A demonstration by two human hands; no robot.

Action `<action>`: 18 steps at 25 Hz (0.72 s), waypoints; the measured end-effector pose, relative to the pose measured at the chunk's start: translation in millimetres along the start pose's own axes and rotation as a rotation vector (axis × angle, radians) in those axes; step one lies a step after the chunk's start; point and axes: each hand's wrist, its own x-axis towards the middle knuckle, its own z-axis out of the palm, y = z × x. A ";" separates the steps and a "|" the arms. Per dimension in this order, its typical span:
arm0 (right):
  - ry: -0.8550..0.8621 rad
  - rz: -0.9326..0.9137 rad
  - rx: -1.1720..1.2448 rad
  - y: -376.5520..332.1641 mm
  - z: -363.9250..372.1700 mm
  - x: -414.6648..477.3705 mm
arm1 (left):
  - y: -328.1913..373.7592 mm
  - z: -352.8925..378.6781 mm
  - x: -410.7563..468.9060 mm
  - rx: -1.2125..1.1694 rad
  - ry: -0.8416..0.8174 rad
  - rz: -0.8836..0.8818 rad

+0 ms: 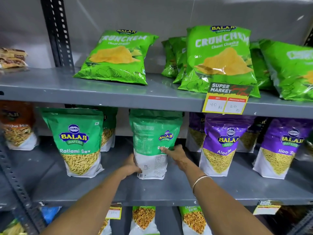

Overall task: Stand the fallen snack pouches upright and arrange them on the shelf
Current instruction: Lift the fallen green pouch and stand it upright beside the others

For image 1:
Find grey perforated shelf post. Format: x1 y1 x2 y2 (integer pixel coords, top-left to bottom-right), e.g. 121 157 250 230
0 136 47 235

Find person's right hand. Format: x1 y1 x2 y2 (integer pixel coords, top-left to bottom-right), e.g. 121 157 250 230
160 144 194 172

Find grey metal shelf board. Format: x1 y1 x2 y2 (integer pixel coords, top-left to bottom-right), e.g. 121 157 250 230
0 67 313 120
0 136 313 206

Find gold bangle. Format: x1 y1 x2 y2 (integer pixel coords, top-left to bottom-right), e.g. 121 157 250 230
192 175 214 194

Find orange snack mix pouch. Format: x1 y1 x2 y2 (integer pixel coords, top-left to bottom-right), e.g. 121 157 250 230
0 100 39 151

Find green sev pouch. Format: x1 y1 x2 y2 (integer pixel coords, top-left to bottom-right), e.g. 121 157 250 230
129 109 183 180
40 107 105 179
97 106 118 152

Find blue packet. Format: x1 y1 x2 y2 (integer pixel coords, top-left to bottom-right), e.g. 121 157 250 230
40 206 62 225

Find large yellow price tag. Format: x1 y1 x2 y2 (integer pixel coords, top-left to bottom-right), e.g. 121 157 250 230
202 82 254 115

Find green sev pouch back side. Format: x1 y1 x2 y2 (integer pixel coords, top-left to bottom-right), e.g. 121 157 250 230
129 109 183 180

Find dark snack pouch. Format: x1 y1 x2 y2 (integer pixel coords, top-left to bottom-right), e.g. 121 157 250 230
295 133 313 162

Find brown snack packets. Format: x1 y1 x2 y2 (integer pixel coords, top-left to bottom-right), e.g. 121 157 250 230
0 47 28 69

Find black perforated shelf post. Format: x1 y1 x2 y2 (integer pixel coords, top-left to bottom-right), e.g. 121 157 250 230
40 0 75 72
303 26 313 47

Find yellow green packet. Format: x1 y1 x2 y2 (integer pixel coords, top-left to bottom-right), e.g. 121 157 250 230
0 218 28 235

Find person's right forearm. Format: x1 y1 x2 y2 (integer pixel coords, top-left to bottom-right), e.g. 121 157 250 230
183 162 273 235

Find person's left forearm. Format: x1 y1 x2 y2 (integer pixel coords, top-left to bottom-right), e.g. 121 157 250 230
41 169 130 235

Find purple sev pouch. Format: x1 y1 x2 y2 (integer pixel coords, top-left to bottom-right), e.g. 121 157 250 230
199 113 255 177
185 112 206 153
253 117 313 180
236 117 267 153

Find person's left hand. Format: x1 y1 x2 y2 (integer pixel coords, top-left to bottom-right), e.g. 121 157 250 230
119 154 142 180

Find small yellow price tag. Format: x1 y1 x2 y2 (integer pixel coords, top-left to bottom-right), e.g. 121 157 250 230
105 203 122 220
253 200 283 216

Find green chips bag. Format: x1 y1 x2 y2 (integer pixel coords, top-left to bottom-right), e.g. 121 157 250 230
259 39 313 102
169 36 188 84
73 29 159 86
178 25 261 98
249 41 275 91
161 39 178 78

